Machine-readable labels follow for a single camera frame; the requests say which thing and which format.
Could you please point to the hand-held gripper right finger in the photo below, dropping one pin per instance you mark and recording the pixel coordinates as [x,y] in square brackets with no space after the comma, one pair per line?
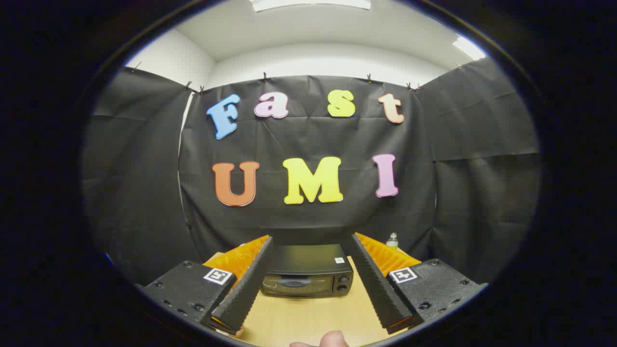
[381,289]

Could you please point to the black toaster oven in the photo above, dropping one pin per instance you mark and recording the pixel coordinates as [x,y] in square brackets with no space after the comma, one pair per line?
[308,260]

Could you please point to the green drink bottle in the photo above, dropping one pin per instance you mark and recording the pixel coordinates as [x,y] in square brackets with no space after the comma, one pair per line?
[392,241]

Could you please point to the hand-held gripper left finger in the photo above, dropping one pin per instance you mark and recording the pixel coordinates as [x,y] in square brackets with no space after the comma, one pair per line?
[248,289]

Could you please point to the ceiling light panel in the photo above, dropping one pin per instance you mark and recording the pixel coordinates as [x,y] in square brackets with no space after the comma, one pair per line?
[468,48]
[308,4]

